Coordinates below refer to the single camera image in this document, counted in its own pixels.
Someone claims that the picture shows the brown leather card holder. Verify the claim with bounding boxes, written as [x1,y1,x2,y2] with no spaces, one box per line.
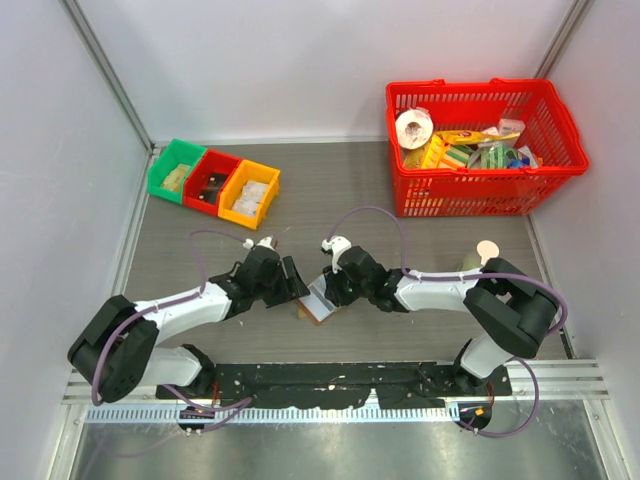
[297,276,338,325]

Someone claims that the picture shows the silver white card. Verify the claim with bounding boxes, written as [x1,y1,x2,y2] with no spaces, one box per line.
[232,198,260,218]

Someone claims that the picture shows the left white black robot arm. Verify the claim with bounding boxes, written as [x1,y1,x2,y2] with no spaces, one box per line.
[67,245,309,405]

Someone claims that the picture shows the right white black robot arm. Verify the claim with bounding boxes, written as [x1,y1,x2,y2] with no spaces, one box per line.
[322,238,560,395]

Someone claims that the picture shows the silver card in yellow bin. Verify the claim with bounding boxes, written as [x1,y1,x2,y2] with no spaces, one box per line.
[242,181,269,198]

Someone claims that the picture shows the black cards in red bin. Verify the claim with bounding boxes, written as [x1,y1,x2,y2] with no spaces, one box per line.
[198,174,228,204]

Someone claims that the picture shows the gold cards in green bin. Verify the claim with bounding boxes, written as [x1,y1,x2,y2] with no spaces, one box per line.
[161,164,191,193]

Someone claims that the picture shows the yellow plastic bin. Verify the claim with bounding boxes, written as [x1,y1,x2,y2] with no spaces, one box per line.
[218,159,280,230]

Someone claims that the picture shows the red plastic bin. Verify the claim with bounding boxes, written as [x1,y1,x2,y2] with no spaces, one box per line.
[182,149,242,217]

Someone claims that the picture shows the green bottle white cap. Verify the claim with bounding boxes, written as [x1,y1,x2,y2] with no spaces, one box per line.
[462,240,500,271]

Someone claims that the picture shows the green plastic bin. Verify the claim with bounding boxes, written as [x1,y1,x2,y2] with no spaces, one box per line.
[147,139,206,204]

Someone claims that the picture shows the yellow snack packets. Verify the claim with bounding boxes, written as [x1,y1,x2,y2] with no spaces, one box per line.
[403,130,485,170]

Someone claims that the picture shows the white tape roll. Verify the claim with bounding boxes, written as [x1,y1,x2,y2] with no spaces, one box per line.
[395,107,434,150]

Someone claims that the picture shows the green white package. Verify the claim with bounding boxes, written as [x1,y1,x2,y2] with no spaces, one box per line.
[467,142,520,170]

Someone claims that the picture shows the red shopping basket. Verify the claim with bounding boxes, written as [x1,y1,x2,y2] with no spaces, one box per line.
[385,78,589,217]

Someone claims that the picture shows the blue white package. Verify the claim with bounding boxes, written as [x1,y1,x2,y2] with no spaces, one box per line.
[505,146,542,169]

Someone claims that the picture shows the white pink box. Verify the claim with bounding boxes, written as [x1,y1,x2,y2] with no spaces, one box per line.
[482,118,526,142]

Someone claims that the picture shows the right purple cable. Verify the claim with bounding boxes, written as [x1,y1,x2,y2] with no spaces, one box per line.
[327,206,570,437]

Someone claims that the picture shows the purple cable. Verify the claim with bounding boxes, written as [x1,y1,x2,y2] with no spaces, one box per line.
[327,206,570,437]
[91,230,254,447]

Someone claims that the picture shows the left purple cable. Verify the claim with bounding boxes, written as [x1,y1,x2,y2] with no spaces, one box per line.
[91,230,254,447]

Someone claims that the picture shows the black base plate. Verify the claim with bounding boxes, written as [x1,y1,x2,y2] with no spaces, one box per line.
[177,362,512,410]

